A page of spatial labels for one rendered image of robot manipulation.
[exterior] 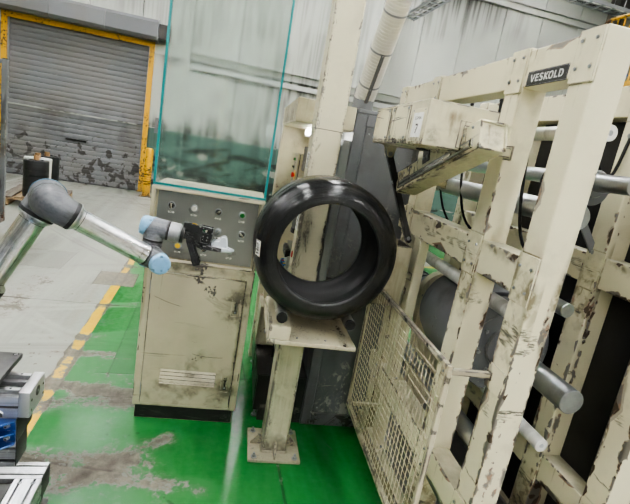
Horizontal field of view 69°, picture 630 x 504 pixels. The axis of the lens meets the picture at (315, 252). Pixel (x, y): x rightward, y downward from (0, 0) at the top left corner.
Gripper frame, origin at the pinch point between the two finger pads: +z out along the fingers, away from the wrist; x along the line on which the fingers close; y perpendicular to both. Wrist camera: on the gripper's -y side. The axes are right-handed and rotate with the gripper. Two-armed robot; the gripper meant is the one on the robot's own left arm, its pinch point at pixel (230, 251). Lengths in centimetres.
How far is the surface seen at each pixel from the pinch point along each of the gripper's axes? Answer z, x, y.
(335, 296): 51, 12, -11
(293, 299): 28.0, -11.9, -9.4
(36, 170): -287, 552, -91
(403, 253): 78, 19, 15
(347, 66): 28, 26, 86
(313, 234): 35.4, 26.1, 11.3
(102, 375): -53, 91, -119
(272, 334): 24.1, -11.0, -25.9
